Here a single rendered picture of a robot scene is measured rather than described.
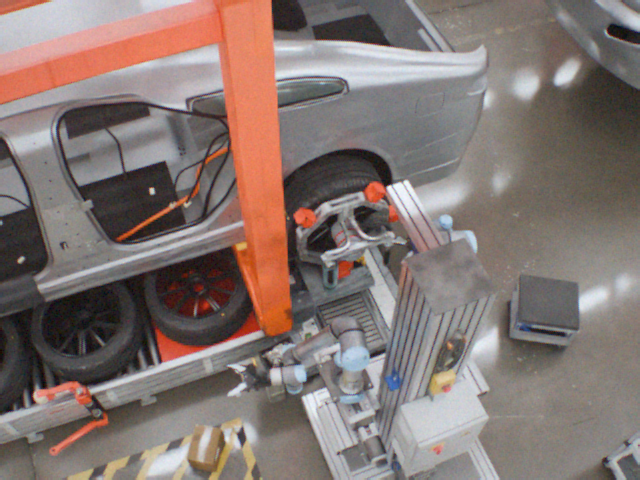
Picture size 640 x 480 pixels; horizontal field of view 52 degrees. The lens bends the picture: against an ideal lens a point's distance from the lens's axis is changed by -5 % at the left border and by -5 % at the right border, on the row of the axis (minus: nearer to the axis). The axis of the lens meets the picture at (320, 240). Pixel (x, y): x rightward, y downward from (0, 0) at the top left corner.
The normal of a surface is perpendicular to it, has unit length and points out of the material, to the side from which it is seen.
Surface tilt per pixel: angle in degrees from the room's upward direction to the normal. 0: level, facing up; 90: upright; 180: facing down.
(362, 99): 78
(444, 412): 0
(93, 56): 90
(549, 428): 0
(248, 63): 90
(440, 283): 0
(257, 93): 90
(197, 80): 37
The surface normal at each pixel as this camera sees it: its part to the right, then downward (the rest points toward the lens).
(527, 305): 0.00, -0.56
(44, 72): 0.36, 0.77
